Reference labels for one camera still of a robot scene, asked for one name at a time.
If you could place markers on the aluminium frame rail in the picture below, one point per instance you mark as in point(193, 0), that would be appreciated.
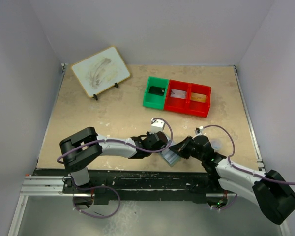
point(133, 204)

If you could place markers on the orange card in bin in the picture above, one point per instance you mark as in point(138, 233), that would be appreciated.
point(196, 97)

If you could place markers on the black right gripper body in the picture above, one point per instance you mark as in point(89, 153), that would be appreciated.
point(198, 156)

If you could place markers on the yellow framed whiteboard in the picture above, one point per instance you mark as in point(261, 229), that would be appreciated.
point(100, 71)

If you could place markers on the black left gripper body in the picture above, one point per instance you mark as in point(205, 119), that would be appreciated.
point(149, 152)

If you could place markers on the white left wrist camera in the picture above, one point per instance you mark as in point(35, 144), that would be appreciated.
point(157, 125)

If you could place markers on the red double plastic bin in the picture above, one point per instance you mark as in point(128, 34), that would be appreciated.
point(185, 106)

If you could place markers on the silver card in bin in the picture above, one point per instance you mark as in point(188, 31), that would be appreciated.
point(180, 94)

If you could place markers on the teal leather card holder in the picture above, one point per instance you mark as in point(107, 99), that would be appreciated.
point(170, 157)

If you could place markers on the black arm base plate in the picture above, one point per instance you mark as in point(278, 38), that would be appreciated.
point(105, 186)

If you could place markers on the green plastic bin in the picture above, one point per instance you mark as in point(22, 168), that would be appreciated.
point(155, 101)

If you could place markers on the black card in green bin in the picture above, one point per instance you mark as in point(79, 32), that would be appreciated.
point(156, 90)

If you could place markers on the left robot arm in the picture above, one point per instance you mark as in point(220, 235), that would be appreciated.
point(83, 147)

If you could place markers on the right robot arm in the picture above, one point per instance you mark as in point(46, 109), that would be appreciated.
point(268, 190)

